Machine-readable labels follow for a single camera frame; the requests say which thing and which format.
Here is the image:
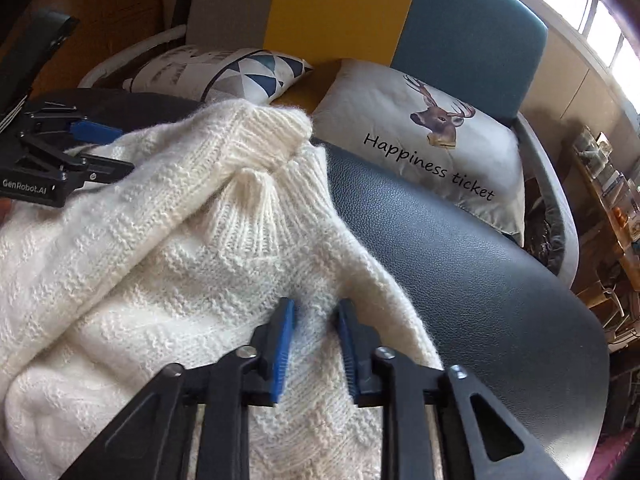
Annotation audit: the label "window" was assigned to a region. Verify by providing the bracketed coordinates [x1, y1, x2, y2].
[505, 0, 640, 106]

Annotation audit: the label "grey yellow teal sofa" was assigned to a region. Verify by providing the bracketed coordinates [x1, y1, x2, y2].
[80, 0, 581, 281]

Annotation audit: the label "white knitted sweater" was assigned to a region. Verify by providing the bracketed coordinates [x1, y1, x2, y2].
[0, 99, 446, 480]

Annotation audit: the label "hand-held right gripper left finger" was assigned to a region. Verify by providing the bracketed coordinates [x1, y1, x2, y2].
[65, 297, 297, 480]

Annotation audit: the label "wooden cabinet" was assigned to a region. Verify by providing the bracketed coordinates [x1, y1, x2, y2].
[0, 0, 193, 98]

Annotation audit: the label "black leather ottoman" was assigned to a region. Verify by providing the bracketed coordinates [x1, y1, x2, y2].
[40, 89, 612, 480]

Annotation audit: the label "wooden side table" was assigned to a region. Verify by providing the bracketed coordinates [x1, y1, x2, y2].
[560, 130, 640, 311]

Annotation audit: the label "geometric print cushion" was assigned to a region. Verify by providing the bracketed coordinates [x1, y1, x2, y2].
[122, 45, 315, 107]

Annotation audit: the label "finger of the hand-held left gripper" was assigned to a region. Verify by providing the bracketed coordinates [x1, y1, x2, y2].
[20, 102, 123, 145]
[15, 133, 136, 188]

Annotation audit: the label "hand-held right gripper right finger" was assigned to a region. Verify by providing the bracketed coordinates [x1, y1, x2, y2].
[332, 299, 566, 480]

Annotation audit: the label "deer print cushion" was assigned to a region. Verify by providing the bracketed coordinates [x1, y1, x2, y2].
[311, 58, 526, 247]

